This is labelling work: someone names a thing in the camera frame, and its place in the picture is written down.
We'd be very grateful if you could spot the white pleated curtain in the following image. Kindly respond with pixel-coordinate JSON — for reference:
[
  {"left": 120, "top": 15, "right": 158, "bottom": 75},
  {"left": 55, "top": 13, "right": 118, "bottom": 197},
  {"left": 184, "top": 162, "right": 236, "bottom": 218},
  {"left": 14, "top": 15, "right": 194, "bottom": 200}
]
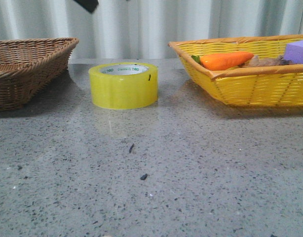
[{"left": 0, "top": 0, "right": 303, "bottom": 59}]

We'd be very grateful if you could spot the purple foam block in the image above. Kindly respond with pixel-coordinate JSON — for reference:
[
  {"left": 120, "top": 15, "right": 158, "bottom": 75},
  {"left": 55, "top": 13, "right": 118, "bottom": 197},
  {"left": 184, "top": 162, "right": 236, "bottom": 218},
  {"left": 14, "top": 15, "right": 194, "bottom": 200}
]
[{"left": 283, "top": 40, "right": 303, "bottom": 64}]

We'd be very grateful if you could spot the orange toy carrot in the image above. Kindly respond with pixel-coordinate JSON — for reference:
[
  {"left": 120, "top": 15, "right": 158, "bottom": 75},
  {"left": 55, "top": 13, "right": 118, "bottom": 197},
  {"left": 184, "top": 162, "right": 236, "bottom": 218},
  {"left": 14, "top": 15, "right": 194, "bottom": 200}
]
[{"left": 191, "top": 51, "right": 254, "bottom": 71}]

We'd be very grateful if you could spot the brown wicker basket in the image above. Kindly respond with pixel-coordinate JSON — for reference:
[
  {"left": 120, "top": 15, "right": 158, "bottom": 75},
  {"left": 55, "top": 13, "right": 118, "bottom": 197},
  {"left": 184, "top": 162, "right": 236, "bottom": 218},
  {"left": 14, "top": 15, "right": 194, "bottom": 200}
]
[{"left": 0, "top": 38, "right": 79, "bottom": 111}]

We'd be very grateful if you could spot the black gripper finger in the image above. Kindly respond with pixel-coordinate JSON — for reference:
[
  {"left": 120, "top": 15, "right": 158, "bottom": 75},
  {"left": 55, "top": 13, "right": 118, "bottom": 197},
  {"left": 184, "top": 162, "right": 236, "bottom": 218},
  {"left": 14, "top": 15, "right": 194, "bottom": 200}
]
[{"left": 74, "top": 0, "right": 99, "bottom": 13}]

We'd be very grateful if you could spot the yellow wicker basket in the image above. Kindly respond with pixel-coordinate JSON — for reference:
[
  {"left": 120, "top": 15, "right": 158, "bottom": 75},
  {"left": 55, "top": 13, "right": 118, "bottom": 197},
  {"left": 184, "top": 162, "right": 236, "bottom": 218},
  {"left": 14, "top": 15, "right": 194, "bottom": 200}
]
[{"left": 168, "top": 35, "right": 303, "bottom": 107}]

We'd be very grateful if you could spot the brown crumpled object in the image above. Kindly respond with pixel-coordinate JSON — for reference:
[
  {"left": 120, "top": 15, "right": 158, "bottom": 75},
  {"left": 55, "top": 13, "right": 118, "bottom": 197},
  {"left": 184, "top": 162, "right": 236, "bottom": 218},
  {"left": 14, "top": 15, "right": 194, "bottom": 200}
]
[{"left": 244, "top": 55, "right": 294, "bottom": 67}]

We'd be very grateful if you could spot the yellow tape roll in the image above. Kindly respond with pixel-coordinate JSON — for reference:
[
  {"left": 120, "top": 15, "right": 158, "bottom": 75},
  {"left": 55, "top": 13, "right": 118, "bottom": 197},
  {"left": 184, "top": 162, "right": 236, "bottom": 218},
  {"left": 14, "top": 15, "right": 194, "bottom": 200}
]
[{"left": 88, "top": 62, "right": 158, "bottom": 110}]

